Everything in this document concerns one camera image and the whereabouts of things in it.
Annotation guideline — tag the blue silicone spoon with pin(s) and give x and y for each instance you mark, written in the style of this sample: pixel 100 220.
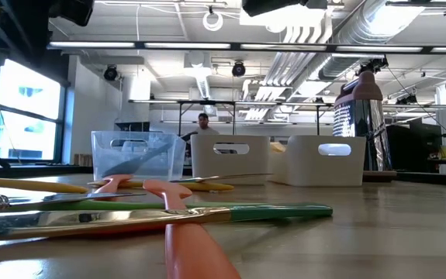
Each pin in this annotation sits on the blue silicone spoon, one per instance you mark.
pixel 129 166

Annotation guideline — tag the orange silicone spatula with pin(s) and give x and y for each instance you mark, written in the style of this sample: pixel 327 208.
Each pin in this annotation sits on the orange silicone spatula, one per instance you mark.
pixel 112 183

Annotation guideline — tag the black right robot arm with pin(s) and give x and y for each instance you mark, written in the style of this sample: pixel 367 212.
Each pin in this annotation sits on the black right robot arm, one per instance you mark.
pixel 269 7

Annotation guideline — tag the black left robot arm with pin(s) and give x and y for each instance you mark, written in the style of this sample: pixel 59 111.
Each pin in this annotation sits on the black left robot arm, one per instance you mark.
pixel 73 11

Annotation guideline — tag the person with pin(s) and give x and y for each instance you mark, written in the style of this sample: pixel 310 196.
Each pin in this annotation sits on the person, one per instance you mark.
pixel 206 129

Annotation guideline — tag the white plastic bin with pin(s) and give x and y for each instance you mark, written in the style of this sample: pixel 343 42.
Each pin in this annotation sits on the white plastic bin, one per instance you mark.
pixel 207 166
pixel 308 170

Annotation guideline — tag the black ceiling spotlight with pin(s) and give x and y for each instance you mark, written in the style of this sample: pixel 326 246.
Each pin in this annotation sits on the black ceiling spotlight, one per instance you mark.
pixel 238 69
pixel 110 73

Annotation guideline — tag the LED light bar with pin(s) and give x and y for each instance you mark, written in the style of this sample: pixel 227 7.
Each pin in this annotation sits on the LED light bar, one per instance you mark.
pixel 187 45

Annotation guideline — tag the clear plastic bin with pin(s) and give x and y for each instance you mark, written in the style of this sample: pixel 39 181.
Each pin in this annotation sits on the clear plastic bin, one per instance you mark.
pixel 102 155

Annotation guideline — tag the black monitor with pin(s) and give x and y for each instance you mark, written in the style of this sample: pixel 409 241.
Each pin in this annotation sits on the black monitor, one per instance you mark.
pixel 420 147

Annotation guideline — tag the silver ventilation duct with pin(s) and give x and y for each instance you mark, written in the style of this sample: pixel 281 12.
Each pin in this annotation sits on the silver ventilation duct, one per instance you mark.
pixel 362 23

